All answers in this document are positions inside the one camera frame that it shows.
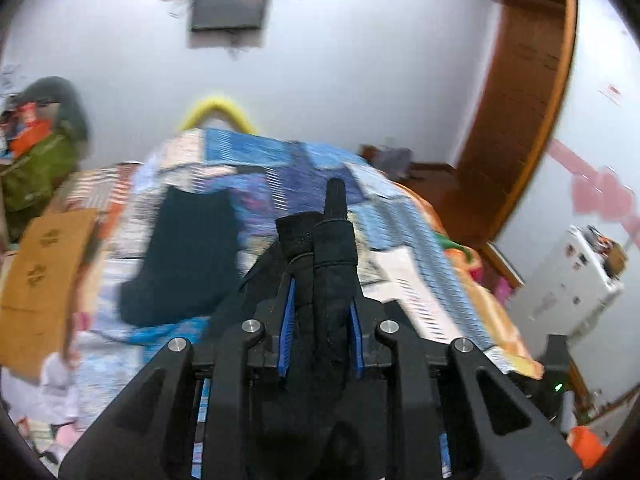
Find white wardrobe door heart decals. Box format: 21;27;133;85
492;0;640;411

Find green storage bag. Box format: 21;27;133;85
0;130;83;241

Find striped orange blanket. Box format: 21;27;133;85
62;162;148;223

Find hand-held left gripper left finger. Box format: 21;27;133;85
57;277;298;480

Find yellow foam bed guard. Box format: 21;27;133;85
176;93;259;137

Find red white sticker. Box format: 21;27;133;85
599;81;625;107

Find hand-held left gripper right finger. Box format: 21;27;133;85
349;297;584;480

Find grey floor bag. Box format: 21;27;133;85
377;147;416;180

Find orange box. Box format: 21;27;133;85
9;122;53;158

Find small black monitor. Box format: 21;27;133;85
189;0;270;34

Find orange fleece blanket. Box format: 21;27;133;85
432;200;546;381

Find black pants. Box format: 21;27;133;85
117;177;391;480

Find white cabinet with stickers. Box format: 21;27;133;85
507;225;626;363

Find white folded cloth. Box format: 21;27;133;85
37;352;83;423

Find pile of small packets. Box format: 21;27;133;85
15;410;81;466

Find patchwork blanket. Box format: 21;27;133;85
70;127;506;441

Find wooden door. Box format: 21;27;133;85
457;2;568;243

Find grey cushion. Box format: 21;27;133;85
20;76;92;147

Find bamboo lap desk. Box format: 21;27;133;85
0;209;99;378

